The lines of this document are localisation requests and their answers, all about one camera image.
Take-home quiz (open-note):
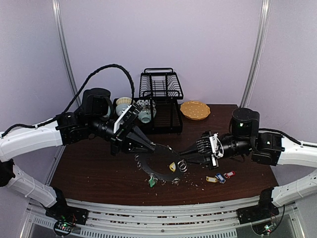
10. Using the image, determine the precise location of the dotted white bowl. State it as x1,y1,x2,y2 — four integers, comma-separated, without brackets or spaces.
136,99,156,109

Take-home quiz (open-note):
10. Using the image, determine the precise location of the grey perforated keyring disc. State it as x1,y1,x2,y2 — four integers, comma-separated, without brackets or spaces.
135,144,188,184

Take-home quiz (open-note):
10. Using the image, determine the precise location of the yellow key tag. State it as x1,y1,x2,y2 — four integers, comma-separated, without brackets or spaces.
169,162,176,172
206,176,218,183

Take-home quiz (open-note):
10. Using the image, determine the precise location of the cream patterned bowl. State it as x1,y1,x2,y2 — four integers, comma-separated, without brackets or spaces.
116,97,132,106

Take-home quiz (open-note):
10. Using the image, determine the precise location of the black wire dish rack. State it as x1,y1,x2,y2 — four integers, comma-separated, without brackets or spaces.
112,67,184,137

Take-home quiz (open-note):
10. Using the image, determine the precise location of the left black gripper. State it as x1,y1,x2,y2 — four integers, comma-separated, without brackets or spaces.
88,115,156,157

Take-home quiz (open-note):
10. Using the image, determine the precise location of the aluminium frame post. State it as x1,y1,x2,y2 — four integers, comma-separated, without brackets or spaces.
240,0,271,108
52,0,78,96

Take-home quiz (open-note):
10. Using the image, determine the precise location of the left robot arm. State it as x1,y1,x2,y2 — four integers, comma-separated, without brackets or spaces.
0,88,155,227

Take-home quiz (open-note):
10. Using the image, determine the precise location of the left aluminium frame post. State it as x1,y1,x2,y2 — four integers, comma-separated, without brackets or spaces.
52,0,78,96

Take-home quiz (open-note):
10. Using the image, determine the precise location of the green key tag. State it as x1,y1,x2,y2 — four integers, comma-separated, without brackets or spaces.
148,178,157,187

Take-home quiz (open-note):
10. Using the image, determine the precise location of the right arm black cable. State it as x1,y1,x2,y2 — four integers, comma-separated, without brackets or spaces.
259,127,317,147

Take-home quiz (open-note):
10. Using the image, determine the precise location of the red key tag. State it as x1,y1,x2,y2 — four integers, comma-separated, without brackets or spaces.
223,171,236,179

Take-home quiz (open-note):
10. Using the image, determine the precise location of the light blue ribbed bowl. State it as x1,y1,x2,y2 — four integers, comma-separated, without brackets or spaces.
116,103,129,116

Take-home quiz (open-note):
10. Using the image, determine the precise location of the yellow dotted plate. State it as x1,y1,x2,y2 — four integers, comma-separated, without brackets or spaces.
180,101,211,120

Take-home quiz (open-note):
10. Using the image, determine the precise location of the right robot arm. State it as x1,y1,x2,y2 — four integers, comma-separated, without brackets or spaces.
179,108,317,224

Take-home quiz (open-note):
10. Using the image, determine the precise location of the right aluminium frame post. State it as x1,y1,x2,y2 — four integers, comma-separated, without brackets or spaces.
240,0,271,108

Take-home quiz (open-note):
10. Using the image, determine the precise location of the light blue floral bowl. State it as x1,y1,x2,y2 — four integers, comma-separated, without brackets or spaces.
138,106,157,123

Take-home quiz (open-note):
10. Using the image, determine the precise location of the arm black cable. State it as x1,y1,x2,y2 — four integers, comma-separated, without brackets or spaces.
259,127,317,147
0,63,136,138

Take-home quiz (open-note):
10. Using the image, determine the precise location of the blue key tag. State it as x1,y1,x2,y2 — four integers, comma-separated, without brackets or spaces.
215,173,226,184

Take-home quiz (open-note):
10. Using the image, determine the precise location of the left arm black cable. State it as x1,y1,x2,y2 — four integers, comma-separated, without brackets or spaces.
0,63,136,138

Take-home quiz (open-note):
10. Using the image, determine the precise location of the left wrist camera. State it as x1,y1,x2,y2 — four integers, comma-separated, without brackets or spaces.
113,104,142,133

